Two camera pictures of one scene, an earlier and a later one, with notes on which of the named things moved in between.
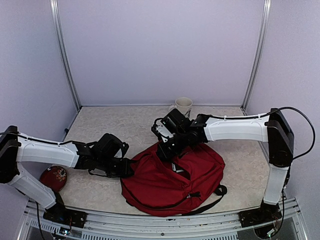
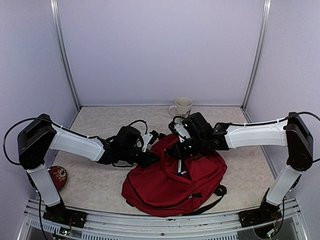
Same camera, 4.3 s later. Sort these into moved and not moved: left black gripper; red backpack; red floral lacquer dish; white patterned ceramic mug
Moved: left black gripper
Not moved: white patterned ceramic mug; red floral lacquer dish; red backpack
